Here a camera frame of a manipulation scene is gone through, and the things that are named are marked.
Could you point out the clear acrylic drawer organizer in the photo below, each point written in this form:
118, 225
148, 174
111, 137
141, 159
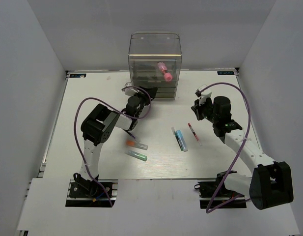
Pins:
146, 50

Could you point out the pink capped marker bottle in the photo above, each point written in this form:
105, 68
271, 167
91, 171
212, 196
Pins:
166, 74

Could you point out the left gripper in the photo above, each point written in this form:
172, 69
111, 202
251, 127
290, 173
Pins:
145, 96

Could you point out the green capped highlighter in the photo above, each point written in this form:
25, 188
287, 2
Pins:
137, 155

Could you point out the purple pen refill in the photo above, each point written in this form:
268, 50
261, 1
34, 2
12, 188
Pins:
132, 136

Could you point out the light blue highlighter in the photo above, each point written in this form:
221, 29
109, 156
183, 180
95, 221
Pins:
182, 141

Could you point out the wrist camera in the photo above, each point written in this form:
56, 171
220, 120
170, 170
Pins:
202, 94
128, 90

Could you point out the orange capped highlighter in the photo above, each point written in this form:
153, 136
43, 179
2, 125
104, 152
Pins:
136, 145

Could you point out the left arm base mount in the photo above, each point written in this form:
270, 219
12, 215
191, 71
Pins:
77, 196

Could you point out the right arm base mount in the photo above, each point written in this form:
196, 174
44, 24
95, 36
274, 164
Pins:
206, 189

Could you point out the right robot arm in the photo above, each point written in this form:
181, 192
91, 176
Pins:
270, 183

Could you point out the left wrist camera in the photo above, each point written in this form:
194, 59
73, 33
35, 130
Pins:
128, 90

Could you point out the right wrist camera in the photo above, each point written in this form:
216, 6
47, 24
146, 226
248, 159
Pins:
202, 94

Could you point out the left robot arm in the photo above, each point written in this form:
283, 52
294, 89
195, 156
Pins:
99, 124

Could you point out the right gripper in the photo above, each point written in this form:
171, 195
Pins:
198, 108

